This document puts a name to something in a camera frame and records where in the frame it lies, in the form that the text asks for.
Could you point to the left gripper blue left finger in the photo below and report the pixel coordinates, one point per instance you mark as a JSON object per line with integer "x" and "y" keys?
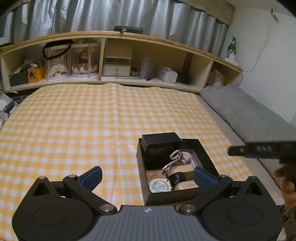
{"x": 81, "y": 188}

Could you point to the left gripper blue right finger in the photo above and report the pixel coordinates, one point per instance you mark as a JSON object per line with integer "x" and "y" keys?
{"x": 211, "y": 187}

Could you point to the black storage box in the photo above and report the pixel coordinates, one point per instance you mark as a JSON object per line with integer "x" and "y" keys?
{"x": 194, "y": 147}

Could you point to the light wooden oval box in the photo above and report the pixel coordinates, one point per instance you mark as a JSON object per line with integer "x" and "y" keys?
{"x": 187, "y": 170}

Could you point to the black round tin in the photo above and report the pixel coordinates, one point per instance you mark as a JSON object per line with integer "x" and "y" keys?
{"x": 175, "y": 178}

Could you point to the white round tape measure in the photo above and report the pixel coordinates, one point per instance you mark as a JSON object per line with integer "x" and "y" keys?
{"x": 159, "y": 185}

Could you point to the wooden carved character block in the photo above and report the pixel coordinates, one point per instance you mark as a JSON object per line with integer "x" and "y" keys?
{"x": 154, "y": 174}

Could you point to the small black cardboard box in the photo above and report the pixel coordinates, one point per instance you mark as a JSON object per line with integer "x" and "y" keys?
{"x": 157, "y": 147}

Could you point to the beige Kinyo earbud case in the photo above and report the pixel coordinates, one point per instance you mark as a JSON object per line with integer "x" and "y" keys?
{"x": 185, "y": 185}

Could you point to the person's right hand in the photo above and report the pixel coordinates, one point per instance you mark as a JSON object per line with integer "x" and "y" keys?
{"x": 288, "y": 194}

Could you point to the grey pillow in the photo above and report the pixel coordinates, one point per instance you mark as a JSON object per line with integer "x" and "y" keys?
{"x": 250, "y": 119}

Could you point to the yellow checkered tablecloth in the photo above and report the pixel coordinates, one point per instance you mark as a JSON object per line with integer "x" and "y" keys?
{"x": 69, "y": 128}

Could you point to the white box on floor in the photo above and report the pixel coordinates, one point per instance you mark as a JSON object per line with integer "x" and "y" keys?
{"x": 7, "y": 106}

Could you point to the green glass bottle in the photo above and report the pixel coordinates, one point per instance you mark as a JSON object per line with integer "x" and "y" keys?
{"x": 231, "y": 51}

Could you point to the white tissue box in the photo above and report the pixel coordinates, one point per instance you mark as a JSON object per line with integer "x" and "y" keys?
{"x": 165, "y": 74}

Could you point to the doll in clear case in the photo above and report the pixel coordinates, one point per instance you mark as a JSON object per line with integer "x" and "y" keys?
{"x": 57, "y": 56}

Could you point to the yellow box on shelf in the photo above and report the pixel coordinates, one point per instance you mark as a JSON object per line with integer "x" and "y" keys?
{"x": 36, "y": 75}

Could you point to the white small drawer box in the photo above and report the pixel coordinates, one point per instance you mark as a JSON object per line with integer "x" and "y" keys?
{"x": 116, "y": 67}

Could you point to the purple box on shelf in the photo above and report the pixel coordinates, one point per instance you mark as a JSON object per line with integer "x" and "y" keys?
{"x": 146, "y": 69}

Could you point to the wooden shelf unit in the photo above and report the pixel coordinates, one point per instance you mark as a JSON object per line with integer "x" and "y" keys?
{"x": 192, "y": 65}

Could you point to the dark green case on shelf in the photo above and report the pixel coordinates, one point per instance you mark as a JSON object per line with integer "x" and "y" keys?
{"x": 128, "y": 29}

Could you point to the silver grey curtain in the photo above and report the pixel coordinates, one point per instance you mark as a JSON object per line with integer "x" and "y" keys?
{"x": 172, "y": 20}

